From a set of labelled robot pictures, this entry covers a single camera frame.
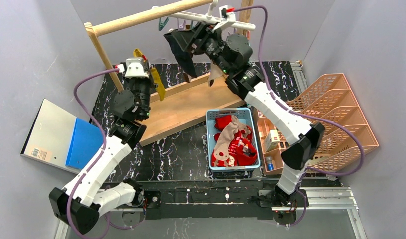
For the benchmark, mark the wooden drying rack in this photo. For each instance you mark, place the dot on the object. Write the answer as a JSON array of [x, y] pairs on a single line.
[[185, 104]]

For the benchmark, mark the white plastic clip hanger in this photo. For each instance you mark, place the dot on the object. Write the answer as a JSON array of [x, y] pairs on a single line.
[[208, 18]]

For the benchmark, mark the beige brown sock left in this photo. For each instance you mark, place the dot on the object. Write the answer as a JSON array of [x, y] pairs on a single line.
[[186, 77]]

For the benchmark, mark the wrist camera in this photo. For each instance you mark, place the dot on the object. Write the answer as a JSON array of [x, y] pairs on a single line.
[[135, 67], [226, 19]]

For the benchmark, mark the white cardboard box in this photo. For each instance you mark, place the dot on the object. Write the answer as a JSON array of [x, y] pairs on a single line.
[[271, 140]]

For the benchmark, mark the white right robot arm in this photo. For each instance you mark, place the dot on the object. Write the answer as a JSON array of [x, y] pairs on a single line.
[[232, 55]]

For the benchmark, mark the teal clothespin far left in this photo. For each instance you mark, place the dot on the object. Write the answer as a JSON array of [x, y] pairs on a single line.
[[162, 22]]

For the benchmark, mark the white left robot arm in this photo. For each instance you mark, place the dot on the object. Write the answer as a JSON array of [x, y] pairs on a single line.
[[80, 203]]

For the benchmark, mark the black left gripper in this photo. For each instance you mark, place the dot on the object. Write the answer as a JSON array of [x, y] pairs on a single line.
[[140, 81]]

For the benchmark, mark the beige brown sock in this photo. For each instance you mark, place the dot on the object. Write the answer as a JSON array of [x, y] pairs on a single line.
[[186, 77], [215, 72]]

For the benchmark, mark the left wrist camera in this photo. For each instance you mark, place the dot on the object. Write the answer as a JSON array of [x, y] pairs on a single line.
[[135, 67]]

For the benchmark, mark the grey metal rail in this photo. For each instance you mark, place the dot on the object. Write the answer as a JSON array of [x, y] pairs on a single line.
[[299, 75]]

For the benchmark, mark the lilac clothespin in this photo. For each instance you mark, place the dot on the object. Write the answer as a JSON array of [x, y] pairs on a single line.
[[181, 24]]

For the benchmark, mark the mustard yellow sock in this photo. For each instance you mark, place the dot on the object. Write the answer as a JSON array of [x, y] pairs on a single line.
[[155, 76]]

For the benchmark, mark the blue capped bottle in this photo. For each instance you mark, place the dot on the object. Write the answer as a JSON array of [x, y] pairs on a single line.
[[269, 163]]

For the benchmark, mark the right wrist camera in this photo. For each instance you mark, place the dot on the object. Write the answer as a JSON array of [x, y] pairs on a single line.
[[226, 19]]

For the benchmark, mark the peach plastic desk organizer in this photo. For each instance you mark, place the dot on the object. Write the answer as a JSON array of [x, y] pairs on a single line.
[[331, 98]]

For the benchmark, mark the red sock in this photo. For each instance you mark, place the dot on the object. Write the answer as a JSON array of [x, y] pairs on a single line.
[[240, 148]]

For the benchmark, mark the beige brown sock right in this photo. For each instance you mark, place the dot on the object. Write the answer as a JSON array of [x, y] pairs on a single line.
[[215, 72]]

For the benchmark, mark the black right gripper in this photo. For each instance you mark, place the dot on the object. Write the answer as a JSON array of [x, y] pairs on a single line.
[[196, 38]]

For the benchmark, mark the light blue perforated basket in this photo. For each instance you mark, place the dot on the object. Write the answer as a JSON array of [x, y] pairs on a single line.
[[231, 141]]

